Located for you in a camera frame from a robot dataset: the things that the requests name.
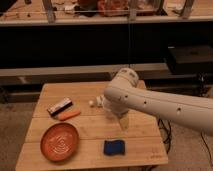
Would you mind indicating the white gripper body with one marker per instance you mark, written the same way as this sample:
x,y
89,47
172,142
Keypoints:
x,y
117,109

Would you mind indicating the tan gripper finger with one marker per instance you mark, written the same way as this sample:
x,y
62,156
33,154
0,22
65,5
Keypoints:
x,y
124,122

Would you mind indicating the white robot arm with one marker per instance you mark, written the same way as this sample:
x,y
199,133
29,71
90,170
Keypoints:
x,y
123,94

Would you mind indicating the clear plastic cup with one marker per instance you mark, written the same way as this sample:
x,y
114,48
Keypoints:
x,y
107,110

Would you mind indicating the white crumpled object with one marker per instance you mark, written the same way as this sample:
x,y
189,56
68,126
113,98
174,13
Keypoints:
x,y
99,100

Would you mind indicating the small white ball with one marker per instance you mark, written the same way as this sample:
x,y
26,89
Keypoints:
x,y
91,103

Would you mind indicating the blue sponge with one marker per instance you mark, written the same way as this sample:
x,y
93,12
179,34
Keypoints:
x,y
115,147

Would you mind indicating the wooden table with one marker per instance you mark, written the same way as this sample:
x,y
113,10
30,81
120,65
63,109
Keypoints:
x,y
143,142

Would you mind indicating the orange carrot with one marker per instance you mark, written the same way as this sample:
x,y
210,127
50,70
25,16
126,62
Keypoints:
x,y
67,115

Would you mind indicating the black and white eraser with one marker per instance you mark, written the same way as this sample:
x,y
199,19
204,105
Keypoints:
x,y
59,107

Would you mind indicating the black box on shelf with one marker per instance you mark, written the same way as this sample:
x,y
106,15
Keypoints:
x,y
190,60

